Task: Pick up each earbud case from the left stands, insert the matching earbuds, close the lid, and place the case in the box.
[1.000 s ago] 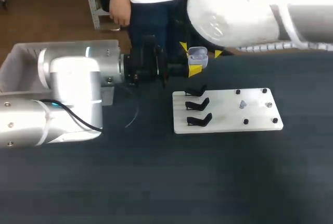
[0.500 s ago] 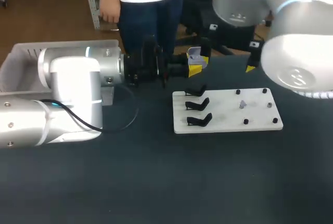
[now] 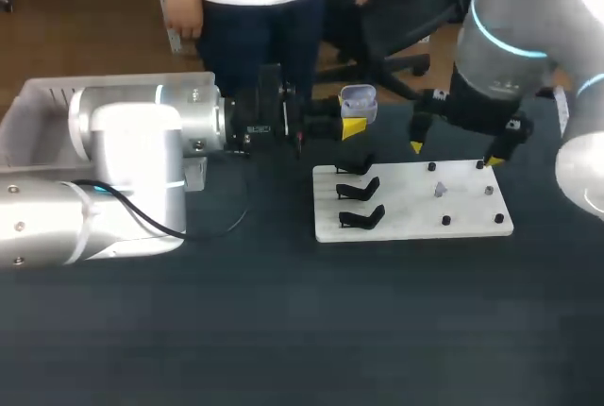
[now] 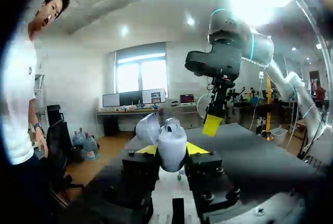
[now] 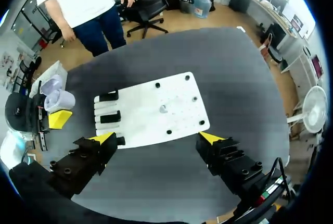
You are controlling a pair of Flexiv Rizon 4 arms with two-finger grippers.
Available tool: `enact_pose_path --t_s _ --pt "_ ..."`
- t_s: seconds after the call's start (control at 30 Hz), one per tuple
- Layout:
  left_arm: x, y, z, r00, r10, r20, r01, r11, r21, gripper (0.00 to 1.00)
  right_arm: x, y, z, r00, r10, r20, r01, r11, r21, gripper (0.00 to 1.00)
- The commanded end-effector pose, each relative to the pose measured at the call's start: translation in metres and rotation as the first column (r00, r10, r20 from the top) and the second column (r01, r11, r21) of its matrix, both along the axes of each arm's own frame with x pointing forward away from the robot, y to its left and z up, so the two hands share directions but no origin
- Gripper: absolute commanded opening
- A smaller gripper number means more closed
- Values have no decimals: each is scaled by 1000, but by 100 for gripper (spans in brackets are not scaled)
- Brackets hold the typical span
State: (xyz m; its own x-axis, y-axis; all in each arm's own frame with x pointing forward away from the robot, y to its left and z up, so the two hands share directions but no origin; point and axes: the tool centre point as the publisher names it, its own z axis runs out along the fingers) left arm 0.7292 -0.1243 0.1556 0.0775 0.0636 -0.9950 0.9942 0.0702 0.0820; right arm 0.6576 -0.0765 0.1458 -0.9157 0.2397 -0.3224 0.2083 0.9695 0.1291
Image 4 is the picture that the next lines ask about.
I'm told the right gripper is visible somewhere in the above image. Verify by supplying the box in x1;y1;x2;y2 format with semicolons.
184;39;243;137

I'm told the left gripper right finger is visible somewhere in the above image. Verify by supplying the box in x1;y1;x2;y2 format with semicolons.
185;142;244;210

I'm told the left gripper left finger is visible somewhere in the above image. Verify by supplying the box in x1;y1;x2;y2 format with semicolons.
103;145;160;209

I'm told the white earbud case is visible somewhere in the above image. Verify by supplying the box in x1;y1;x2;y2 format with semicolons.
134;113;188;173

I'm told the white plate with black stands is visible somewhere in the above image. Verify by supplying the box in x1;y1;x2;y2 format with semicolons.
150;167;209;224

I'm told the white earbud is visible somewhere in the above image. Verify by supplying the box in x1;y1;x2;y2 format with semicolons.
164;118;182;134

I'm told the person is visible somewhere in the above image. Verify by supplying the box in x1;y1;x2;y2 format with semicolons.
4;0;72;204

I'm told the white cable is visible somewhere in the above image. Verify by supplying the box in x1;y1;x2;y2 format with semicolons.
240;56;270;70

